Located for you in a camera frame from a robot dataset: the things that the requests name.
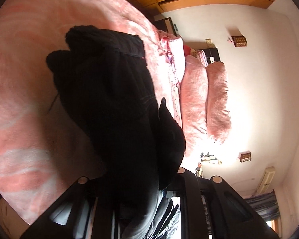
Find pink pillow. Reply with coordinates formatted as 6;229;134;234
179;54;210;157

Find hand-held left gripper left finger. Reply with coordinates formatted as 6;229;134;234
20;177;120;239

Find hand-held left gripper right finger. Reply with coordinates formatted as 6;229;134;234
164;167;279;239

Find wooden wall lamp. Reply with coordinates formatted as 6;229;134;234
227;35;248;48
237;151;252;163

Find patterned window curtain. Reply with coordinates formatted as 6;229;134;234
244;190;282;227

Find cluttered bedside table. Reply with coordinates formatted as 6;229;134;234
194;151;222;177

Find pink folded quilt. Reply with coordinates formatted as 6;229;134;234
206;62;232;144

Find pink printed bed blanket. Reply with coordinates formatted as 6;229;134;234
0;0;183;226

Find black headboard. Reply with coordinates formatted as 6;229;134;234
153;17;222;64

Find person's grey clothing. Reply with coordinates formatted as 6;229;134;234
120;192;182;239

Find pink knitted cloth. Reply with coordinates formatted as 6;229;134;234
159;30;187;85

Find white air conditioner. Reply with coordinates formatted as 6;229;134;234
255;166;276;194

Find black quilted pants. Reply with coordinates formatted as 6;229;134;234
46;25;186;205

